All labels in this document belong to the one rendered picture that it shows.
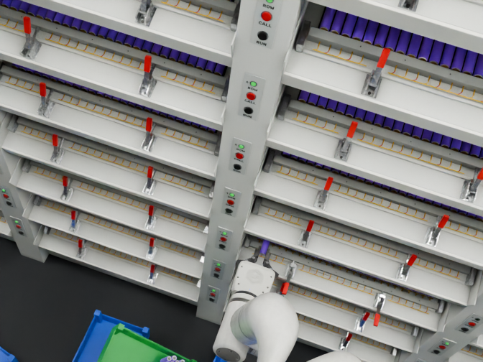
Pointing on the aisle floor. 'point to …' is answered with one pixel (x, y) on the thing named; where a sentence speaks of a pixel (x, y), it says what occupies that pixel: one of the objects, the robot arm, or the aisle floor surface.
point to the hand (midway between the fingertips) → (261, 255)
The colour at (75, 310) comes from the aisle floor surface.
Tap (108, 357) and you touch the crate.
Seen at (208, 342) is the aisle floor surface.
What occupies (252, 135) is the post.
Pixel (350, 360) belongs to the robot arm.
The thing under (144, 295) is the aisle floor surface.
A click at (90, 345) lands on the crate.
